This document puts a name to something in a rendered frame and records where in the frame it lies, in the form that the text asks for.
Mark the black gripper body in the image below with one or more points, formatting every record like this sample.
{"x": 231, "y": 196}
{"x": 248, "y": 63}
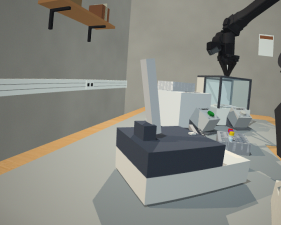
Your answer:
{"x": 229, "y": 57}

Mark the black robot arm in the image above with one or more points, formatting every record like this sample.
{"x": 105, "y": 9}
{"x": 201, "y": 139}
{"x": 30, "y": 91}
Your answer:
{"x": 222, "y": 42}

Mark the grey bench mat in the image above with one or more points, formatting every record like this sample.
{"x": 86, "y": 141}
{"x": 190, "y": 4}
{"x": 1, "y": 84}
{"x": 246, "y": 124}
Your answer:
{"x": 79, "y": 184}

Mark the yellow-capped sample tube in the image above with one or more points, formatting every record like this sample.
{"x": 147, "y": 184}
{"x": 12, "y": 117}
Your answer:
{"x": 231, "y": 135}

